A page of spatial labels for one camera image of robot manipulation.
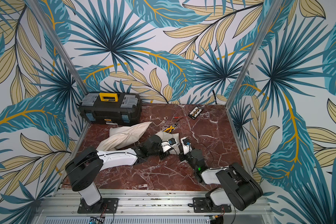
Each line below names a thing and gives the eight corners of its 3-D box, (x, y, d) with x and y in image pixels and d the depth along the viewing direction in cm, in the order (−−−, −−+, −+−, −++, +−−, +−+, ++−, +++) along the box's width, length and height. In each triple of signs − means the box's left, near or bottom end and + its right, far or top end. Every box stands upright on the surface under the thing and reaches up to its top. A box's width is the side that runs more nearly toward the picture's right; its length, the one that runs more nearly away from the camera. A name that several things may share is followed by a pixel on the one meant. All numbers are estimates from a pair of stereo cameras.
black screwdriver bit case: (188, 116, 116) (188, 114, 114) (196, 106, 123) (196, 104, 121) (195, 120, 113) (195, 118, 111) (203, 110, 120) (203, 108, 118)
